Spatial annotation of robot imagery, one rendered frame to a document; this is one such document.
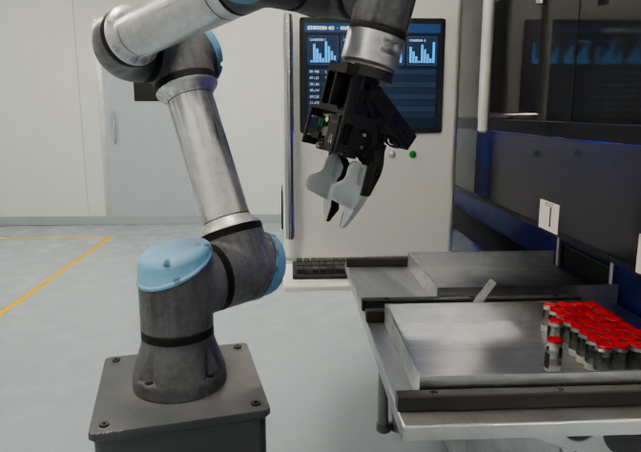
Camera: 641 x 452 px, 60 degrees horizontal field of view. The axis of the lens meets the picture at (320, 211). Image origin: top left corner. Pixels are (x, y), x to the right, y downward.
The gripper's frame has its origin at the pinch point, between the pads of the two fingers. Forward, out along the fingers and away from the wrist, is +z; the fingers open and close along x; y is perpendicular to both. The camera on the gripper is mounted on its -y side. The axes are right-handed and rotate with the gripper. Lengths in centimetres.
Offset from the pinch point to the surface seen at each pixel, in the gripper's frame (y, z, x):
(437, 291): -30.9, 12.6, -2.6
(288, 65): -33, -24, -68
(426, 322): -23.4, 16.1, 2.4
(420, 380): -2.2, 15.2, 18.5
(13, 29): -71, -23, -613
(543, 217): -58, -4, -2
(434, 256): -51, 11, -20
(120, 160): -175, 83, -535
